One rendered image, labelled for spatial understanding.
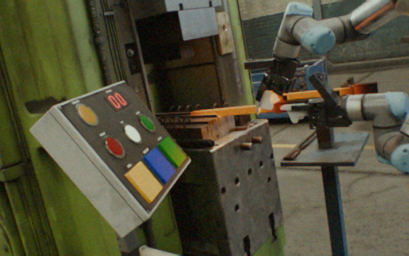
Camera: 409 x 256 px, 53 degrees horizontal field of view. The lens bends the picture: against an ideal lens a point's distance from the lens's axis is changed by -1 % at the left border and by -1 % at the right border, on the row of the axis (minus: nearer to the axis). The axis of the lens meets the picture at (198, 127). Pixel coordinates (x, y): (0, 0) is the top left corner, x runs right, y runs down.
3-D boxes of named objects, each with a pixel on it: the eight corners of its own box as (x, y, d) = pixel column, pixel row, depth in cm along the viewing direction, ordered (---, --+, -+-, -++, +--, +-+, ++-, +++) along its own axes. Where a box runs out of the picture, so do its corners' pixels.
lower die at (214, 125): (235, 129, 153) (231, 107, 152) (204, 146, 138) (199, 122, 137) (156, 130, 180) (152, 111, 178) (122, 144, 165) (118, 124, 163)
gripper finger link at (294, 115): (279, 124, 128) (307, 123, 123) (275, 106, 127) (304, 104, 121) (283, 122, 131) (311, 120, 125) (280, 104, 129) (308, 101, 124)
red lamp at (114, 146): (129, 153, 85) (124, 133, 84) (112, 160, 81) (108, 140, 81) (120, 152, 87) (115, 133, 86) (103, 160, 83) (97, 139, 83)
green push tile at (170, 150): (186, 157, 107) (168, 135, 106) (179, 167, 99) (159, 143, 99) (181, 161, 107) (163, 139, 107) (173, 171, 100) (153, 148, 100)
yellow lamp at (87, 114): (103, 121, 84) (98, 101, 84) (84, 128, 81) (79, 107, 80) (93, 122, 86) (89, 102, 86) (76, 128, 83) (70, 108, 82)
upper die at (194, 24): (219, 34, 146) (214, 7, 144) (183, 40, 131) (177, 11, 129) (139, 49, 173) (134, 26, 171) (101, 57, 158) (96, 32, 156)
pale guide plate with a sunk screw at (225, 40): (234, 51, 175) (227, 11, 171) (223, 54, 168) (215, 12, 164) (230, 52, 176) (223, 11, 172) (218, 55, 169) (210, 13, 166)
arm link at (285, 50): (272, 38, 121) (284, 34, 127) (267, 52, 123) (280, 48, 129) (294, 47, 118) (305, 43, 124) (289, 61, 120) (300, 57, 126)
